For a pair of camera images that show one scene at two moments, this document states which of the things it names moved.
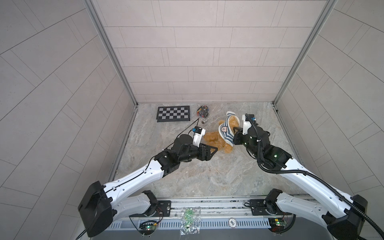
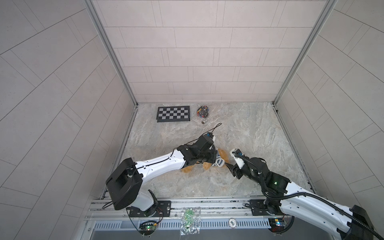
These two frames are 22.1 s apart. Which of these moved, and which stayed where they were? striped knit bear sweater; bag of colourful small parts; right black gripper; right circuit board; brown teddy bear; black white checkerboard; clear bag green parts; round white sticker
Moved: striped knit bear sweater; right black gripper; brown teddy bear
Stayed: clear bag green parts; round white sticker; black white checkerboard; right circuit board; bag of colourful small parts
